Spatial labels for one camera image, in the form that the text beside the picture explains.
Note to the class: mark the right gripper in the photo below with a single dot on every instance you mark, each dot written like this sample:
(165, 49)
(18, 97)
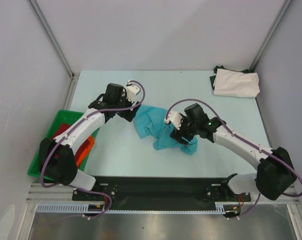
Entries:
(180, 136)

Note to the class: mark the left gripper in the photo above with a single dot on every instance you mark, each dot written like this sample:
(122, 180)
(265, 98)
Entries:
(128, 114)

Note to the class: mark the light blue t-shirt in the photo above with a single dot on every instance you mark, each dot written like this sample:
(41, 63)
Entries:
(149, 121)

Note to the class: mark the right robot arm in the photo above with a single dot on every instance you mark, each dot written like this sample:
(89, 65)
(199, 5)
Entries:
(273, 167)

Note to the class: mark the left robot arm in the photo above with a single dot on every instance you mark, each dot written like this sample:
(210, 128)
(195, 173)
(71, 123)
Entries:
(57, 156)

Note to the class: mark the orange t-shirt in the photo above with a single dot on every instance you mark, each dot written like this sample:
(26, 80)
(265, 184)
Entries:
(84, 150)

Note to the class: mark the dark red t-shirt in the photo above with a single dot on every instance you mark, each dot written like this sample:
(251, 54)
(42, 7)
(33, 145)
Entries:
(63, 127)

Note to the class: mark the green plastic bin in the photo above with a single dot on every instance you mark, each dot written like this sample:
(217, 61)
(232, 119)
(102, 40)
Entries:
(62, 121)

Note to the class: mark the dark green folded t-shirt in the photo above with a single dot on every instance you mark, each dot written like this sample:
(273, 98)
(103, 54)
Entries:
(213, 77)

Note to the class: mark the white folded t-shirt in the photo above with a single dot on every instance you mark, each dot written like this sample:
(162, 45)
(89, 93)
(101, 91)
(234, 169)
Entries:
(236, 84)

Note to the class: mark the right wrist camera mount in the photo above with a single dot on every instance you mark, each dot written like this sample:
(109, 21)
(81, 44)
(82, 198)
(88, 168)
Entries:
(174, 118)

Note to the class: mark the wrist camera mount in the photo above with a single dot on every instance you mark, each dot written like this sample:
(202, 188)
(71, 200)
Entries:
(174, 118)
(132, 90)

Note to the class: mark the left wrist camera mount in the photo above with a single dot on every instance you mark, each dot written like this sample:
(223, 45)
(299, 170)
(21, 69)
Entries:
(132, 90)

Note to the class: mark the left aluminium frame post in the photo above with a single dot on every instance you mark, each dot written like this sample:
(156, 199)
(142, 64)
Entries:
(39, 14)

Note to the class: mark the aluminium frame post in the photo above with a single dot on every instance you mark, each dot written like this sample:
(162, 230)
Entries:
(285, 7)
(39, 14)

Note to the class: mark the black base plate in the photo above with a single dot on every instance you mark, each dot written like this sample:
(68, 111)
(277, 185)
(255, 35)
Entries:
(167, 194)

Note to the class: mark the white cable duct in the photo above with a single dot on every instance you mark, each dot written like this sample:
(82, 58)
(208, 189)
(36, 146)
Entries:
(91, 208)

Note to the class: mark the right aluminium frame post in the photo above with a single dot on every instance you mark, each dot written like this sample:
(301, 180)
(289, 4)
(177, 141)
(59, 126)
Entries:
(285, 7)

